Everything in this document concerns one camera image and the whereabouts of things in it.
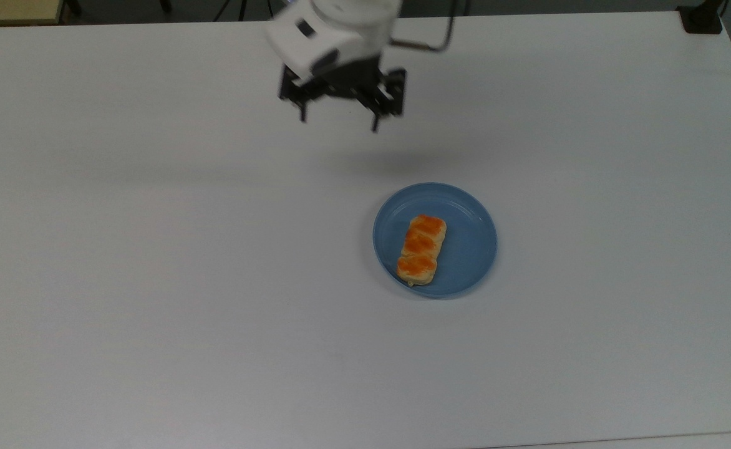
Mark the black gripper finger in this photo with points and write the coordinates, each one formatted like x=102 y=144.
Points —
x=294 y=90
x=385 y=93

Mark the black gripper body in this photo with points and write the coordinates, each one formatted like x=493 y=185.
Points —
x=343 y=81

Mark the bread with orange glaze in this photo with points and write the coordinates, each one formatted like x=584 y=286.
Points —
x=422 y=249

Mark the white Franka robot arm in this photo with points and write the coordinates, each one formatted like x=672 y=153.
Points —
x=334 y=31

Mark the blue plastic plate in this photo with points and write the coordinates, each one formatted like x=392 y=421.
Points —
x=459 y=243

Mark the light wooden board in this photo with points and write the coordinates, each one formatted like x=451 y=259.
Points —
x=16 y=9

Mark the black clamped camera mount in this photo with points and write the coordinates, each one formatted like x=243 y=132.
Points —
x=702 y=19

